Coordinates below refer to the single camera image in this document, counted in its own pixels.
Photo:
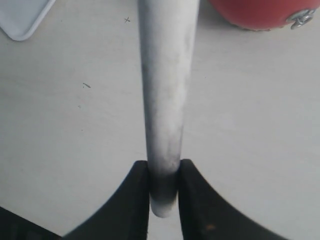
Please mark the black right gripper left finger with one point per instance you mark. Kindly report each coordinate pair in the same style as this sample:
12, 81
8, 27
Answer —
125, 216

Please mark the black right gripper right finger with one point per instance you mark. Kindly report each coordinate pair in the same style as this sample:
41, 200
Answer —
205, 215

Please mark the white wooden drumstick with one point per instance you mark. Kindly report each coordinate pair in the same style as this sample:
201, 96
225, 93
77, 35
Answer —
167, 31

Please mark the small red drum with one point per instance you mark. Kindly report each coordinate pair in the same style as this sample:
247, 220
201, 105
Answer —
263, 15

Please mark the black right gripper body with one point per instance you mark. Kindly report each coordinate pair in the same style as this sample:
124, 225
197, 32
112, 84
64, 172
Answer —
14, 227

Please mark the white rectangular plastic tray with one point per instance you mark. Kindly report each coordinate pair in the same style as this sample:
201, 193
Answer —
19, 19

